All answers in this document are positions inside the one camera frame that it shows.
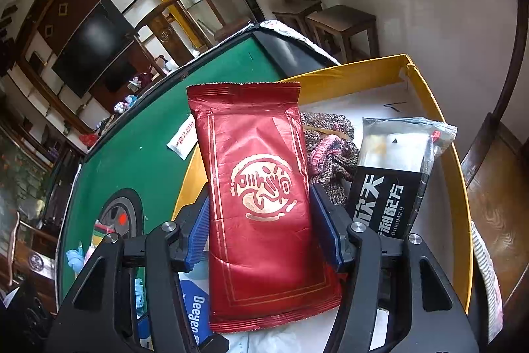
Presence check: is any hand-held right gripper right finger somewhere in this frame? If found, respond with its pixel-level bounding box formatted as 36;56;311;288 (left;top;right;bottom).
311;184;480;353

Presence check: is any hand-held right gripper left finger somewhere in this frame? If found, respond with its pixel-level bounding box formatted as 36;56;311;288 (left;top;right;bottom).
45;188;230;353

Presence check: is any packet of coloured sponges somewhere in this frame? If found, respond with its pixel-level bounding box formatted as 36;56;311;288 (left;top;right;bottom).
85;218;117;254

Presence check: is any red foil packet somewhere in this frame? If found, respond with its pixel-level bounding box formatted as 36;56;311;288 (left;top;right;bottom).
186;81;343;334

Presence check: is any yellow cardboard box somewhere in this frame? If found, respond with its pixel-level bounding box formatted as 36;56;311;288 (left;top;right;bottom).
171;54;474;314

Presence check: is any black and white packet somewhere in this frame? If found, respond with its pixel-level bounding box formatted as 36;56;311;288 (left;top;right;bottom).
345;117;458;240

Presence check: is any blue and white packet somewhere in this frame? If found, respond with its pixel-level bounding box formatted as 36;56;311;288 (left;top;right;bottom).
178;279;213;345

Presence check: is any brown knit cloth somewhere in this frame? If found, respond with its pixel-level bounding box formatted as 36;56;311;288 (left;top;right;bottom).
301;111;361;207

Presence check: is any light blue crumpled cloth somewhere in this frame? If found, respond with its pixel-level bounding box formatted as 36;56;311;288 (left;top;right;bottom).
66;246;87;275
131;278;148;316

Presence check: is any round table control panel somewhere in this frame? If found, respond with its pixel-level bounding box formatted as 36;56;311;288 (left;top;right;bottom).
98;189;144;242

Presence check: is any white paper packet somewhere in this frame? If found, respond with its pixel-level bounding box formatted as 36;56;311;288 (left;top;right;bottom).
166;114;198;161

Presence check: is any white plastic bag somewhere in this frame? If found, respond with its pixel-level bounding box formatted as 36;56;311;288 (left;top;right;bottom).
223;307;344;353

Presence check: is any pile of plush toys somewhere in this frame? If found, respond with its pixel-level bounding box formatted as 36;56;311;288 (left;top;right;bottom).
97;72;174;134

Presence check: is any wooden chair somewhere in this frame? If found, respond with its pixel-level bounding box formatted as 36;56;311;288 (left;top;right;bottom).
6;210;59;291
459;121;529;337
134;0;199;68

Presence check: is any brown wooden tv cabinet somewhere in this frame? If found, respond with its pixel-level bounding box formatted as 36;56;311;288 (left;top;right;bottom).
89;41;166;101

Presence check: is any wooden stool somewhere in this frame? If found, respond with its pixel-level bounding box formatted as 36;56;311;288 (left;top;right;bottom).
306;5;380;64
273;0;324;37

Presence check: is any black television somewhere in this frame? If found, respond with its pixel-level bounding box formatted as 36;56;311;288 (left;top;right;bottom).
52;0;139;98

